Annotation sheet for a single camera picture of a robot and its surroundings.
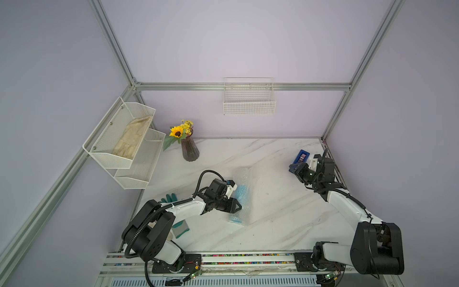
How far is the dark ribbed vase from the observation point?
0.99 metres

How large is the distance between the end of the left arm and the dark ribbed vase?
35cm

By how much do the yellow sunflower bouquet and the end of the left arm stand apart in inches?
13.3

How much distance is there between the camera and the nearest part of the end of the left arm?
667 millimetres

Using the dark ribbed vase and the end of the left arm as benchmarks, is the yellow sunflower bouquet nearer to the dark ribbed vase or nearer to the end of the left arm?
the dark ribbed vase

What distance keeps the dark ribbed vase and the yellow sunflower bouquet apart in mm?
22

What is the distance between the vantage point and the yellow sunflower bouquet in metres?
0.92

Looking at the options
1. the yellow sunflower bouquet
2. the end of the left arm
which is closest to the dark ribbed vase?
the yellow sunflower bouquet
